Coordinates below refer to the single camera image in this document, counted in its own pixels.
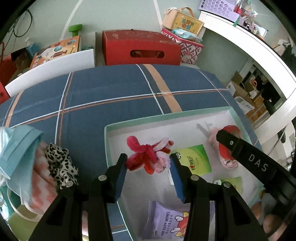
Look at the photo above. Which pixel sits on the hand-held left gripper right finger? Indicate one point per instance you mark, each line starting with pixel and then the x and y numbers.
pixel 177 178

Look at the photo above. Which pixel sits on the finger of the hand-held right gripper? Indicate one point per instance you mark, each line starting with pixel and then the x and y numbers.
pixel 229 143

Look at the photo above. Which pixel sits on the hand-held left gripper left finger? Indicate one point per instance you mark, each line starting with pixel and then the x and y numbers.
pixel 120 176

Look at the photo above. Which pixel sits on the red tape roll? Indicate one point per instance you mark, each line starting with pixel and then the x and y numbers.
pixel 232 129

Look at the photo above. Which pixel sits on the pink floral scrunchie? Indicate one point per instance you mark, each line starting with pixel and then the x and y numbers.
pixel 227 163

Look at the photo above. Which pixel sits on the green tissue pack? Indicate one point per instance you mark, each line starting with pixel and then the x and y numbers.
pixel 233 183
pixel 196 160

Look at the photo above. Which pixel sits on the red pink chenille scrunchie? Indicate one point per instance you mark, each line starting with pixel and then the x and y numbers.
pixel 145 155

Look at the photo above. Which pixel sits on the purple baby wipes pack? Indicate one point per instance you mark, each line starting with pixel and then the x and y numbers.
pixel 159 220

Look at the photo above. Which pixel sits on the teal white tray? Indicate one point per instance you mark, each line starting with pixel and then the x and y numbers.
pixel 129 129

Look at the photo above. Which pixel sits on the leopard print scrunchie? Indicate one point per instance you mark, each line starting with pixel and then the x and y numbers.
pixel 62 166

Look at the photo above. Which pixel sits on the pink white knit towel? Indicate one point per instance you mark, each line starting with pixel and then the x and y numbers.
pixel 41 180

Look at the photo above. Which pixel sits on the person's right hand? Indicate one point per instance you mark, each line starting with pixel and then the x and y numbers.
pixel 271 223

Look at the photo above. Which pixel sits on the stacked cardboard boxes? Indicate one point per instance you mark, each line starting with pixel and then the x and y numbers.
pixel 245 97

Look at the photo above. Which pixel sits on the blue plaid blanket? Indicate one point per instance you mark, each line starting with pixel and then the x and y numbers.
pixel 104 88

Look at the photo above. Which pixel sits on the red patterned gift box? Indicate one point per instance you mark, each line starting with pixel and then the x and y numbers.
pixel 192 53

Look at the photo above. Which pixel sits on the white desk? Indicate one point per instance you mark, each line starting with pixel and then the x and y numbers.
pixel 242 39

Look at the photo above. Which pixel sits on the blue face mask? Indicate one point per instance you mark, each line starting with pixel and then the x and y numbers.
pixel 18 148

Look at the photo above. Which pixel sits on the light blue wipes pack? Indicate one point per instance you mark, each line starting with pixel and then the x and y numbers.
pixel 187 34

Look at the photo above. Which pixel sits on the red cardboard box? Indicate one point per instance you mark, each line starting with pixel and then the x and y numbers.
pixel 120 48

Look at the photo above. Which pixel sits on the wooden toy case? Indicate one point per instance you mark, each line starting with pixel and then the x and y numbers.
pixel 182 20

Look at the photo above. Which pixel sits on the purple dotted board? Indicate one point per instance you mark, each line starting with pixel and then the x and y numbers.
pixel 217 8

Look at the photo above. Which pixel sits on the orange toy box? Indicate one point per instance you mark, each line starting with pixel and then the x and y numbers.
pixel 55 51

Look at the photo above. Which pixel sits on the red tote bag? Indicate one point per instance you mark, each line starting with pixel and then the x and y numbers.
pixel 4 76

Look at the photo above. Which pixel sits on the green toy dumbbell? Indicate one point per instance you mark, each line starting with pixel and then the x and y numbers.
pixel 75 29

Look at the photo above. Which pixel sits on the blue bottle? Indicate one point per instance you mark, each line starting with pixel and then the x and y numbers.
pixel 30 48

